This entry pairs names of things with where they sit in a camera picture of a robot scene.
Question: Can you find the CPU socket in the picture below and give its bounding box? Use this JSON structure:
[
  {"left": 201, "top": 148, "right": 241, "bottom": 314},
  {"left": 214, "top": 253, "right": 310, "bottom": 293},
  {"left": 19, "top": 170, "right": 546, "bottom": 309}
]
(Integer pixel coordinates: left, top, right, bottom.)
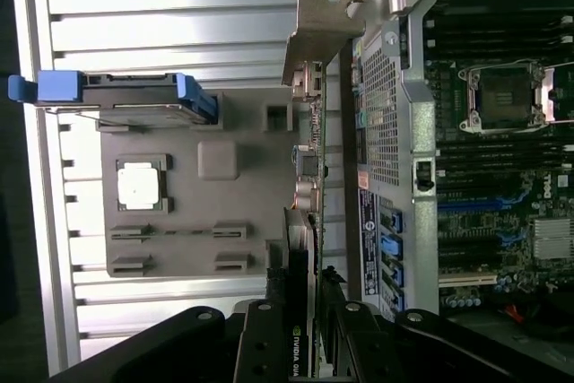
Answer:
[{"left": 457, "top": 62, "right": 547, "bottom": 135}]

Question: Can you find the grey plastic parts rack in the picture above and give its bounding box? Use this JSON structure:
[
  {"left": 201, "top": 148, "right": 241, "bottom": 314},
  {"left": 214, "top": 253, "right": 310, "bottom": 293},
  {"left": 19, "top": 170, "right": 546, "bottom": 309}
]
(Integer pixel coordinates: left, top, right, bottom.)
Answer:
[{"left": 100, "top": 86, "right": 326, "bottom": 279}]

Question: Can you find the silver chipset heatsink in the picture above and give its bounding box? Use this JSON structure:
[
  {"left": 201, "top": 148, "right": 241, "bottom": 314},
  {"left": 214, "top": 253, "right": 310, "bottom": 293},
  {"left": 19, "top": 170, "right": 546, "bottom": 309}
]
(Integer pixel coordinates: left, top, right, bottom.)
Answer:
[{"left": 533, "top": 216, "right": 574, "bottom": 261}]

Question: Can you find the green motherboard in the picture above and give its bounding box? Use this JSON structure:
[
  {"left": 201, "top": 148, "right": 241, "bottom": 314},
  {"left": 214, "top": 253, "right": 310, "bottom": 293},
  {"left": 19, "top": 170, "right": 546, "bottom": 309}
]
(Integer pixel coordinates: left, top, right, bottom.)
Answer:
[{"left": 423, "top": 0, "right": 574, "bottom": 312}]

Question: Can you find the silver CPU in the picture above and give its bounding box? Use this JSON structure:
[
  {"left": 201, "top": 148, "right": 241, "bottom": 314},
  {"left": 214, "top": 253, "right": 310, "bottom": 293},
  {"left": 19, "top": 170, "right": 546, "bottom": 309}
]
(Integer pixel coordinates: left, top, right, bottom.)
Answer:
[{"left": 116, "top": 166, "right": 161, "bottom": 211}]

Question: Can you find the blue expansion slot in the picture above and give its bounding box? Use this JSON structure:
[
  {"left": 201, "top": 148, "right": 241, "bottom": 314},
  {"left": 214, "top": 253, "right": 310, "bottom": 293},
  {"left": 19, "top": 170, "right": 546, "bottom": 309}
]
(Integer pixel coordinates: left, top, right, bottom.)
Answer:
[{"left": 437, "top": 196, "right": 533, "bottom": 214}]

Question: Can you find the hard disk with blue carrier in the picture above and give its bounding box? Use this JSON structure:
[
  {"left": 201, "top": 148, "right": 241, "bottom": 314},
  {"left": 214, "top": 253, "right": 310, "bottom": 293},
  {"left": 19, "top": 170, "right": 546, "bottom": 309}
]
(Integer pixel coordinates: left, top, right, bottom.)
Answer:
[{"left": 7, "top": 69, "right": 222, "bottom": 127}]

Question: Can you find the metal socket cover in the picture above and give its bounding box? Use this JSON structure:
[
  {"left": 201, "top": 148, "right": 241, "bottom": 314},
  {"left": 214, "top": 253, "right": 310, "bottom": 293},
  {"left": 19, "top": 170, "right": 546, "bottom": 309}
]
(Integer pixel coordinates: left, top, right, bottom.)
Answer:
[{"left": 540, "top": 62, "right": 574, "bottom": 125}]

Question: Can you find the white expansion slot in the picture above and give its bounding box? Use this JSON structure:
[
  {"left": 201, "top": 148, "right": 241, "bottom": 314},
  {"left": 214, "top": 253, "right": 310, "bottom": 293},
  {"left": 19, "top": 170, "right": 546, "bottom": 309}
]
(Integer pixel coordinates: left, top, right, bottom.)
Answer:
[{"left": 438, "top": 272, "right": 499, "bottom": 288}]

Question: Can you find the open grey PC case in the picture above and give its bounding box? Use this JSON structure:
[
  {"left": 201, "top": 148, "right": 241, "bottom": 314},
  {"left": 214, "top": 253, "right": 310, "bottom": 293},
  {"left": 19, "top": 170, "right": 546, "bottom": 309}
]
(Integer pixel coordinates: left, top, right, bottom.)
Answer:
[{"left": 338, "top": 0, "right": 574, "bottom": 383}]

